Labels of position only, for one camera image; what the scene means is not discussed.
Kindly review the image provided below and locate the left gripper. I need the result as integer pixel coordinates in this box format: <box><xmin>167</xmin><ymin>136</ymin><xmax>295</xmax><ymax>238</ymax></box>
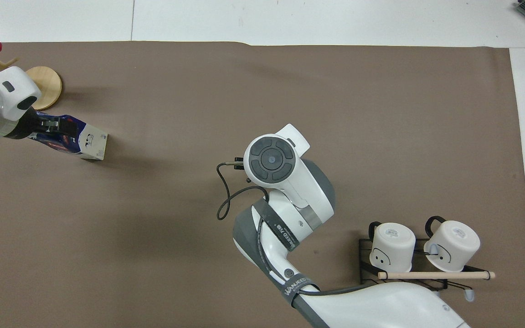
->
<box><xmin>5</xmin><ymin>108</ymin><xmax>45</xmax><ymax>140</ymax></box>

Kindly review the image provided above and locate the blue and white milk carton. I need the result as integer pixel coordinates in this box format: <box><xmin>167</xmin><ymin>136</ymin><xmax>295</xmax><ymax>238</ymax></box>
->
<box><xmin>27</xmin><ymin>113</ymin><xmax>108</xmax><ymax>161</ymax></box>

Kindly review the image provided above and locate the wooden mug tree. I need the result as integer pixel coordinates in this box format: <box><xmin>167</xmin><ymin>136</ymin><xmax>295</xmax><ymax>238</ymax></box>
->
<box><xmin>0</xmin><ymin>50</ymin><xmax>63</xmax><ymax>111</ymax></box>

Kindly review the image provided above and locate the white mug with dot eyes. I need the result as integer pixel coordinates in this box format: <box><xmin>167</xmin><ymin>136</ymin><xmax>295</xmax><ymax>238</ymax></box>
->
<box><xmin>368</xmin><ymin>221</ymin><xmax>416</xmax><ymax>273</ymax></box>

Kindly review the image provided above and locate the white mug with closed eyes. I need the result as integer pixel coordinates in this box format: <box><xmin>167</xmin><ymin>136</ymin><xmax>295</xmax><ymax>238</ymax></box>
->
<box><xmin>423</xmin><ymin>215</ymin><xmax>481</xmax><ymax>273</ymax></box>

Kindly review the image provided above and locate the black cable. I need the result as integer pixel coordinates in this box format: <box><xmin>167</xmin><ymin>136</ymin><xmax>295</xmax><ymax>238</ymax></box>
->
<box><xmin>216</xmin><ymin>157</ymin><xmax>270</xmax><ymax>220</ymax></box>

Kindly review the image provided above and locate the black wire mug rack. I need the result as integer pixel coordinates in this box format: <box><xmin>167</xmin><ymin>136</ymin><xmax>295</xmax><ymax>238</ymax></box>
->
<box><xmin>358</xmin><ymin>237</ymin><xmax>496</xmax><ymax>302</ymax></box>

